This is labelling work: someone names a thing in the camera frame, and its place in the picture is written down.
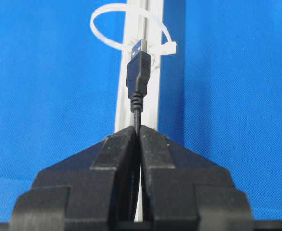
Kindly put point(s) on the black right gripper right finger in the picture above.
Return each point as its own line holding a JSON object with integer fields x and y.
{"x": 187, "y": 192}

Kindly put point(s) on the silver aluminium extrusion frame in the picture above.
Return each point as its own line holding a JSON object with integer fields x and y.
{"x": 135, "y": 28}

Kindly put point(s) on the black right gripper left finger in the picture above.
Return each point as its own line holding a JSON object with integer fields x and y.
{"x": 92, "y": 190}

